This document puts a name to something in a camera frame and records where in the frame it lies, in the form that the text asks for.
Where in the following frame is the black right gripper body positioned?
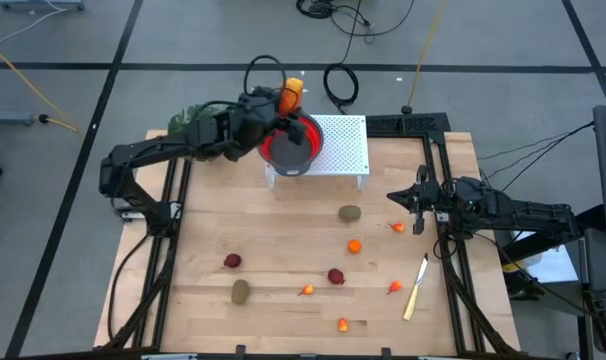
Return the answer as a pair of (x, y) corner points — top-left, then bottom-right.
(412, 165), (457, 235)

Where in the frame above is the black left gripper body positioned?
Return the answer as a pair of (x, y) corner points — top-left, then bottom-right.
(227, 87), (297, 162)

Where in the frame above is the orange red mango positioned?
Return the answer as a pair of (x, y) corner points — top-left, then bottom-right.
(278, 77), (305, 119)

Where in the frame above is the red grey collapsible colander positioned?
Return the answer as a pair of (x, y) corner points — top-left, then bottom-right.
(256, 112), (325, 178)

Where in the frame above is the white perforated metal riser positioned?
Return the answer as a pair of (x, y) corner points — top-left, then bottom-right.
(264, 114), (371, 191)

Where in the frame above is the black perforated plate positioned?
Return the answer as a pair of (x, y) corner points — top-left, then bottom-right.
(365, 112), (452, 135)

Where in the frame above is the potted green leafy plant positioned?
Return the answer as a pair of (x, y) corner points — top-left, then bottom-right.
(167, 103), (224, 164)

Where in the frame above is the white blue bin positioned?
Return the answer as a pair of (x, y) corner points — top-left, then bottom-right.
(502, 224), (582, 284)

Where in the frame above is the grey cart base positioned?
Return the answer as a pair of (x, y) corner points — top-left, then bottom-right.
(0, 0), (86, 11)
(0, 110), (37, 126)

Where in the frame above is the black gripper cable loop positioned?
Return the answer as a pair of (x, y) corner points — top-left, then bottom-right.
(243, 54), (288, 96)

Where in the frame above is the black coiled cable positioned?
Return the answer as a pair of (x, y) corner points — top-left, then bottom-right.
(322, 0), (364, 115)

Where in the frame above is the black cable bundle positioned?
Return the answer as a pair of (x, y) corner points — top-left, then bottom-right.
(296, 0), (417, 45)

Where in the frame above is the black aluminium table frame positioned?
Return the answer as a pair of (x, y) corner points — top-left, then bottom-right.
(102, 112), (522, 359)

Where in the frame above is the knife with cream handle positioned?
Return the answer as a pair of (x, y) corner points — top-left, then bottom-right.
(402, 252), (430, 322)

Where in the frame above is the thin black cable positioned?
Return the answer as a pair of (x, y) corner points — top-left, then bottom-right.
(477, 132), (570, 161)
(485, 121), (597, 194)

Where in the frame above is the yellow hanging cable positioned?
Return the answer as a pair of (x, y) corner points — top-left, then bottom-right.
(401, 0), (447, 115)

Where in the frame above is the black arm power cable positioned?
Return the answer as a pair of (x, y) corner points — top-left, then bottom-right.
(106, 230), (152, 342)

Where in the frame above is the yellow floor cable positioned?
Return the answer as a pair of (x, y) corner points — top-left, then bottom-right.
(0, 37), (80, 133)

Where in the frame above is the white floor cable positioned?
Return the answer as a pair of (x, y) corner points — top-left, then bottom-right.
(0, 7), (70, 49)

